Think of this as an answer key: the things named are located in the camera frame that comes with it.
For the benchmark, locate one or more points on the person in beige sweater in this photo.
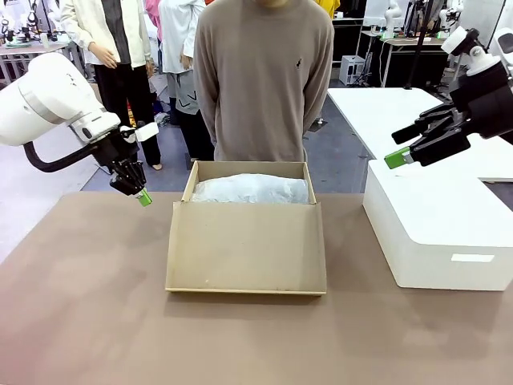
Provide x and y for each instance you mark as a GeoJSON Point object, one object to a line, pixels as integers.
{"type": "Point", "coordinates": [260, 80]}

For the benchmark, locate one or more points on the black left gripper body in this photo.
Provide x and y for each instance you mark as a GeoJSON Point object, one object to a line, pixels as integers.
{"type": "Point", "coordinates": [120, 154]}

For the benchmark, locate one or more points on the pink hanging garment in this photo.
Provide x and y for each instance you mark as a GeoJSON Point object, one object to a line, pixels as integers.
{"type": "Point", "coordinates": [153, 16]}

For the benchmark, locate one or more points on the white frame cube device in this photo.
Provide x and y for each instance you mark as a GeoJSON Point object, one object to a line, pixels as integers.
{"type": "Point", "coordinates": [352, 70]}

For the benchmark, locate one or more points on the brown-top workbench with robots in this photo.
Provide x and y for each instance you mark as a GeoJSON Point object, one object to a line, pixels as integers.
{"type": "Point", "coordinates": [401, 46]}

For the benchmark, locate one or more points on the white hanging curtain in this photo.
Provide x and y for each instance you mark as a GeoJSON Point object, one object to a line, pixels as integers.
{"type": "Point", "coordinates": [501, 20]}

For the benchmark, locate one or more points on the grey metal-frame workbench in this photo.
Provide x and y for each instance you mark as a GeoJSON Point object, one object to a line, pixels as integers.
{"type": "Point", "coordinates": [24, 50]}

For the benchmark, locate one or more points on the mannequin in white shirt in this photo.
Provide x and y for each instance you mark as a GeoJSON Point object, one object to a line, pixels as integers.
{"type": "Point", "coordinates": [180, 60]}

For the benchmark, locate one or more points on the black tripod pole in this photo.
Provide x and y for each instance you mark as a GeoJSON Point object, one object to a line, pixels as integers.
{"type": "Point", "coordinates": [417, 52]}

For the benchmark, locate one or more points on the mannequin in white jacket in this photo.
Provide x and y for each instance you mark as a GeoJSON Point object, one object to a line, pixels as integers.
{"type": "Point", "coordinates": [120, 60]}

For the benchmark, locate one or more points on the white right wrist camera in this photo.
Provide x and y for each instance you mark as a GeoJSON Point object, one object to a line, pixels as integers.
{"type": "Point", "coordinates": [467, 48]}

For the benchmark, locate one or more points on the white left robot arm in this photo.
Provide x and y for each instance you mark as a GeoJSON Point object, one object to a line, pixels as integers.
{"type": "Point", "coordinates": [44, 100]}

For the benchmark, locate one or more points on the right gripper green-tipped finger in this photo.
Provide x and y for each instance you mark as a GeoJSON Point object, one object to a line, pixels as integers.
{"type": "Point", "coordinates": [437, 150]}
{"type": "Point", "coordinates": [425, 124]}

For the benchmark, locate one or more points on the brown cardboard shoe box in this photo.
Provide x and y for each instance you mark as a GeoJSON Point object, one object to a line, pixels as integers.
{"type": "Point", "coordinates": [246, 248]}

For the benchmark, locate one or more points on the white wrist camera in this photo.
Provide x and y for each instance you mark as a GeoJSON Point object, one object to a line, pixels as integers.
{"type": "Point", "coordinates": [145, 131]}
{"type": "Point", "coordinates": [467, 48]}

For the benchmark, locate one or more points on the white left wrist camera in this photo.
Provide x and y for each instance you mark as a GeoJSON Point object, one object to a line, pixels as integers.
{"type": "Point", "coordinates": [145, 131]}

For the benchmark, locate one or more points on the white tissue wrapping paper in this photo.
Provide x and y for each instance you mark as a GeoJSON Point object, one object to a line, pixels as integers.
{"type": "Point", "coordinates": [252, 188]}

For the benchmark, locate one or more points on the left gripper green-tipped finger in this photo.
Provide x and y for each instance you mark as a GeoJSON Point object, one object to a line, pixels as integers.
{"type": "Point", "coordinates": [144, 198]}
{"type": "Point", "coordinates": [121, 185]}

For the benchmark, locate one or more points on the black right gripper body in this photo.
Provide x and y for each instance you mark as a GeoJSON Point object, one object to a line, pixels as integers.
{"type": "Point", "coordinates": [487, 104]}

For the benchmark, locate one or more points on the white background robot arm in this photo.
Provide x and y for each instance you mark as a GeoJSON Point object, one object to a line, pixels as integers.
{"type": "Point", "coordinates": [394, 20]}

